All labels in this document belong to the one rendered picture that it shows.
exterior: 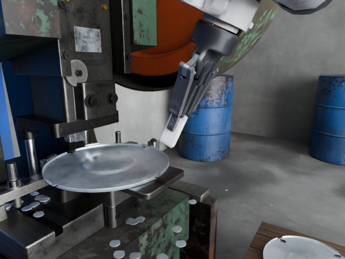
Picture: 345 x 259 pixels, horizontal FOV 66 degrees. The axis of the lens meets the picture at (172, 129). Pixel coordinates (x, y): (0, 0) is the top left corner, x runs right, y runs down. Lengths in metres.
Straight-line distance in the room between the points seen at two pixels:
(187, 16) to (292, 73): 2.95
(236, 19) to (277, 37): 3.39
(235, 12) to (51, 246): 0.52
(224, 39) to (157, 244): 0.50
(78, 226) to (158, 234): 0.20
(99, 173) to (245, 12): 0.42
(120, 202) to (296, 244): 0.74
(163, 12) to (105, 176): 0.60
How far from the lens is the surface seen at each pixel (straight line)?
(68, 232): 0.61
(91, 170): 0.62
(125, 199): 0.65
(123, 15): 0.68
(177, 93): 0.45
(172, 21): 0.94
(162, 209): 0.72
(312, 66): 3.74
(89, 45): 0.65
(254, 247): 1.12
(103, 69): 0.67
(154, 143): 0.76
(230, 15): 0.43
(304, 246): 1.17
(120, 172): 0.60
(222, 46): 0.45
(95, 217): 0.64
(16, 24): 0.51
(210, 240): 0.86
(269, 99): 3.85
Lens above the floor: 1.02
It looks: 14 degrees down
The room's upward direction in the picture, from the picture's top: straight up
